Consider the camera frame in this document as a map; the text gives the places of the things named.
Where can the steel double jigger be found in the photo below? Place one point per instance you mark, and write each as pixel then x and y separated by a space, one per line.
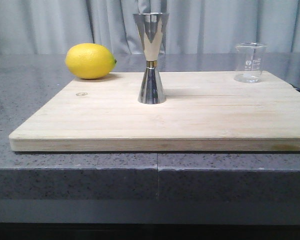
pixel 151 60

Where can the glass measuring beaker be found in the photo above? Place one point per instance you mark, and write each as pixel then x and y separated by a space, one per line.
pixel 249 61

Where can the wooden cutting board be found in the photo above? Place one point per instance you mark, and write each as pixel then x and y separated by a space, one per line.
pixel 203 111

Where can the yellow lemon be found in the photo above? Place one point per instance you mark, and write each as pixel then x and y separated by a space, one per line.
pixel 89 61

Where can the grey curtain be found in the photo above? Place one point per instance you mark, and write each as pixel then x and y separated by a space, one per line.
pixel 193 26

